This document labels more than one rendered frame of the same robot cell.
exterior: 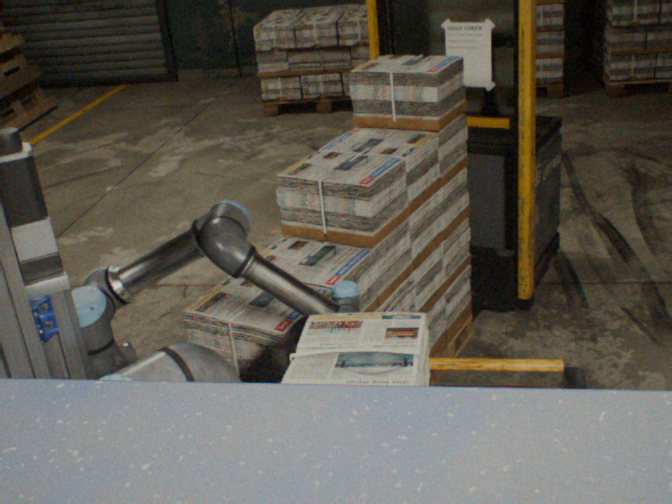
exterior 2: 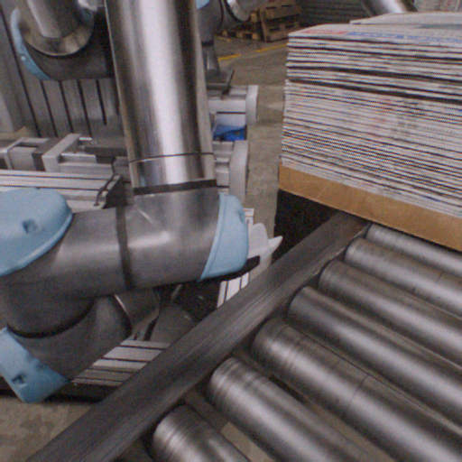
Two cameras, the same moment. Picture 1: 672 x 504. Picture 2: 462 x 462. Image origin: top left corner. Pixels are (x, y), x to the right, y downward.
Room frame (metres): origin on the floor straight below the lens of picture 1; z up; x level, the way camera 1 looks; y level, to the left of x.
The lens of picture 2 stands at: (0.85, -0.05, 1.10)
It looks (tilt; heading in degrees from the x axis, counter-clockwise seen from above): 35 degrees down; 30
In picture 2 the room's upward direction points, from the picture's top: straight up
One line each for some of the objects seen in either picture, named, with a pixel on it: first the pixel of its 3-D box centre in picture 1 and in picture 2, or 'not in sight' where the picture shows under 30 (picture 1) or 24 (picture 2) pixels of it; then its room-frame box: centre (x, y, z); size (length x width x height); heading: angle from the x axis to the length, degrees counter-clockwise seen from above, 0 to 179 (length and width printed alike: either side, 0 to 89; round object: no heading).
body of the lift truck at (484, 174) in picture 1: (482, 200); not in sight; (3.88, -0.78, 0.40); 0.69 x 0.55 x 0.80; 58
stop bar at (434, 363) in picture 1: (477, 364); not in sight; (1.76, -0.33, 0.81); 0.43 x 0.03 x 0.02; 78
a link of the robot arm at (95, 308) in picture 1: (86, 316); (194, 13); (1.91, 0.68, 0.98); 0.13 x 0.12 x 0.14; 176
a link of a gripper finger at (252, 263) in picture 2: not in sight; (227, 263); (1.19, 0.15, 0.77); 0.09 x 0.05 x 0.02; 143
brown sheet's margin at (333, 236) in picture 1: (345, 219); not in sight; (2.70, -0.05, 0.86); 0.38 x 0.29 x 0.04; 58
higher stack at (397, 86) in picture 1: (415, 213); not in sight; (3.20, -0.36, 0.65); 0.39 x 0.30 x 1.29; 58
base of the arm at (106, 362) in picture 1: (95, 355); (195, 57); (1.91, 0.68, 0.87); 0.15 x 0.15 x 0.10
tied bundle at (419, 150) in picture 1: (379, 170); not in sight; (2.95, -0.20, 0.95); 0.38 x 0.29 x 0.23; 58
